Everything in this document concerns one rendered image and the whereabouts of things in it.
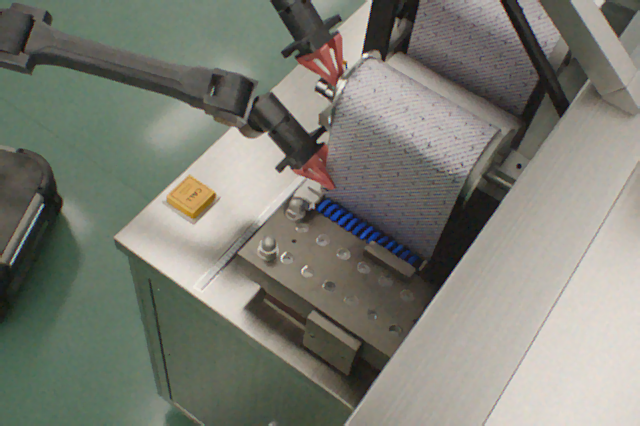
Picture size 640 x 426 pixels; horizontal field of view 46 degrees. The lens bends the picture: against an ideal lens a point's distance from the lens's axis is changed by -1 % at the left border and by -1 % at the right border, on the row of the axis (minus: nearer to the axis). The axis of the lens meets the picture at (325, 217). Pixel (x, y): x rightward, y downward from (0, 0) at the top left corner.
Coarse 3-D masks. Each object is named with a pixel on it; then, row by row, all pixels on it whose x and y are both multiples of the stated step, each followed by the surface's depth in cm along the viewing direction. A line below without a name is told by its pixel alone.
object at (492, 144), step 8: (496, 136) 116; (488, 144) 114; (496, 144) 114; (488, 152) 114; (480, 160) 114; (472, 168) 114; (480, 168) 114; (472, 176) 114; (464, 184) 116; (464, 192) 117
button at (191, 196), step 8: (184, 184) 151; (192, 184) 151; (200, 184) 151; (176, 192) 149; (184, 192) 150; (192, 192) 150; (200, 192) 150; (208, 192) 150; (168, 200) 150; (176, 200) 148; (184, 200) 149; (192, 200) 149; (200, 200) 149; (208, 200) 150; (176, 208) 150; (184, 208) 148; (192, 208) 148; (200, 208) 149; (192, 216) 148
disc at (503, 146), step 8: (512, 128) 116; (504, 136) 113; (512, 136) 119; (504, 144) 115; (496, 152) 112; (504, 152) 122; (488, 160) 112; (496, 160) 118; (488, 168) 115; (480, 176) 112; (472, 184) 113; (480, 184) 117; (472, 192) 114; (480, 192) 124; (472, 200) 120; (464, 208) 118
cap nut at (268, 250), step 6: (264, 240) 128; (270, 240) 128; (264, 246) 128; (270, 246) 128; (276, 246) 130; (258, 252) 131; (264, 252) 130; (270, 252) 130; (276, 252) 131; (264, 258) 131; (270, 258) 131
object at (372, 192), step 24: (336, 144) 127; (336, 168) 132; (360, 168) 128; (384, 168) 124; (336, 192) 137; (360, 192) 133; (384, 192) 128; (408, 192) 124; (360, 216) 138; (384, 216) 133; (408, 216) 129; (432, 216) 125; (408, 240) 134; (432, 240) 129
